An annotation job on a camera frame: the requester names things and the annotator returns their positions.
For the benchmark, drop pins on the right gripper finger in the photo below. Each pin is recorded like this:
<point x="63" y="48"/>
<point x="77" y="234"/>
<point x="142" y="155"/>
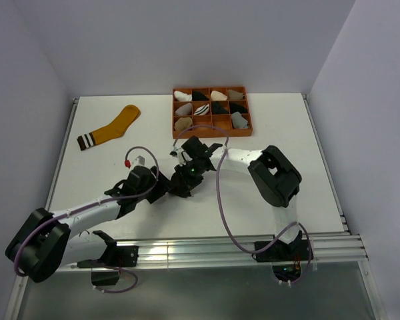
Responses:
<point x="180" y="177"/>
<point x="192" y="183"/>

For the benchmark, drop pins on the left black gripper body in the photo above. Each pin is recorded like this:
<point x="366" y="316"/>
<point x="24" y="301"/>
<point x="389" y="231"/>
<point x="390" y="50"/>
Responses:
<point x="159" y="190"/>

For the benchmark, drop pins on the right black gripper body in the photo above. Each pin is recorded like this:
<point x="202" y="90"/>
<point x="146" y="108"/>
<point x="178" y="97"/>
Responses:
<point x="192" y="167"/>

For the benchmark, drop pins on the grey sock black stripes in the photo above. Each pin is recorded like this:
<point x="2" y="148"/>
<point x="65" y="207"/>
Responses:
<point x="238" y="121"/>

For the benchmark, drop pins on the mustard yellow sock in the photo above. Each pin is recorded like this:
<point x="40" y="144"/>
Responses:
<point x="113" y="130"/>

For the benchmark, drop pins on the dark brown sock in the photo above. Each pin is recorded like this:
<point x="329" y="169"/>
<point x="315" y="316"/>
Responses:
<point x="180" y="188"/>

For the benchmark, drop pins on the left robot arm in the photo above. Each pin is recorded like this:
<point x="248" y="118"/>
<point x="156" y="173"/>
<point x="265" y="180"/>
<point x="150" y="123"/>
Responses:
<point x="49" y="240"/>

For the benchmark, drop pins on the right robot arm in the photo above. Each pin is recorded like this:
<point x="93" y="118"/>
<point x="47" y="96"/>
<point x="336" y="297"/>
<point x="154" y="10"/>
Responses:
<point x="275" y="177"/>

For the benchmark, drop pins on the beige rolled sock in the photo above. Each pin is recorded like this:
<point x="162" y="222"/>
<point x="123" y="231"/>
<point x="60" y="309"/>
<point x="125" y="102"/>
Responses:
<point x="183" y="123"/>

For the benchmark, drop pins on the orange compartment tray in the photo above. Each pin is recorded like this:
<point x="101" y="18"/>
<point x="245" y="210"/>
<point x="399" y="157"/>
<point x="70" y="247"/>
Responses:
<point x="210" y="125"/>

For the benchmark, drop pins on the white black striped rolled sock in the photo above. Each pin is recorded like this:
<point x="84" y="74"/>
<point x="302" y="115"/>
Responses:
<point x="202" y="110"/>

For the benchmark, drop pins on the grey rolled sock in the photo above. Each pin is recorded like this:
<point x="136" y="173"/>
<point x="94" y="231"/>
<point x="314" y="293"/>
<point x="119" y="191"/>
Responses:
<point x="185" y="109"/>

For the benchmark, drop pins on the dark green rolled sock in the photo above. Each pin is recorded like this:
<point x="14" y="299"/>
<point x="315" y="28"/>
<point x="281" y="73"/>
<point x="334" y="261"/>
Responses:
<point x="218" y="109"/>

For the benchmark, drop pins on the black rolled sock top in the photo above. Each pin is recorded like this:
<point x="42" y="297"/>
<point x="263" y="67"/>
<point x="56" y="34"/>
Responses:
<point x="199" y="96"/>

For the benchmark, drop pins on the black rolled sock right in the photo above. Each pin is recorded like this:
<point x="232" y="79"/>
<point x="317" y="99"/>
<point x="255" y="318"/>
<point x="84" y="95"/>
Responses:
<point x="237" y="107"/>

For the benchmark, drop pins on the cream rolled sock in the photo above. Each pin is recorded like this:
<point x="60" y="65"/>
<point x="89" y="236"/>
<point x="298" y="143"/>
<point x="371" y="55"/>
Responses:
<point x="218" y="96"/>

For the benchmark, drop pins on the taupe rolled sock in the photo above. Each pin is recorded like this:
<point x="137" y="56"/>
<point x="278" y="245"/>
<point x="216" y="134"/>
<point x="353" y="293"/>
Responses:
<point x="235" y="95"/>

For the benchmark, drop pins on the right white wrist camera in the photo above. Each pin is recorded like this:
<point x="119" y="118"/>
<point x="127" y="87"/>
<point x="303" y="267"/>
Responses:
<point x="180" y="154"/>

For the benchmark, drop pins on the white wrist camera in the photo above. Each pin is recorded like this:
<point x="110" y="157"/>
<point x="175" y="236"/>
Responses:
<point x="138" y="161"/>
<point x="180" y="154"/>

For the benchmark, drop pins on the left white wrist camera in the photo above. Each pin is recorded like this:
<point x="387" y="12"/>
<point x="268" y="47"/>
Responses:
<point x="138" y="161"/>

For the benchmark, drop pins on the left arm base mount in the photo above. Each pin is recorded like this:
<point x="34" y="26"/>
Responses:
<point x="111" y="267"/>

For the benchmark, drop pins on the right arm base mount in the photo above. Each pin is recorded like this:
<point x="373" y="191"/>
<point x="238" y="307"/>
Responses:
<point x="292" y="259"/>

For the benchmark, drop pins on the aluminium frame rail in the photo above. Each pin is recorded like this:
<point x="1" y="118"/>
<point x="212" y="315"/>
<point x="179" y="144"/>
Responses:
<point x="211" y="279"/>

